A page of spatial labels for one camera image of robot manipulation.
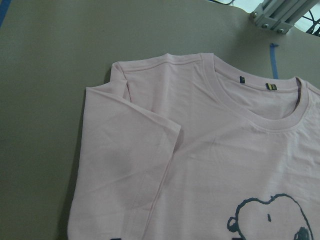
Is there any pink Snoopy t-shirt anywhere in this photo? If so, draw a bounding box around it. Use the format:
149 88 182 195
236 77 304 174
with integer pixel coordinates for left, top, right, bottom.
67 53 320 240

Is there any aluminium frame post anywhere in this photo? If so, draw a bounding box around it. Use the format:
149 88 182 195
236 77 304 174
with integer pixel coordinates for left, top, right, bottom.
249 0 318 34

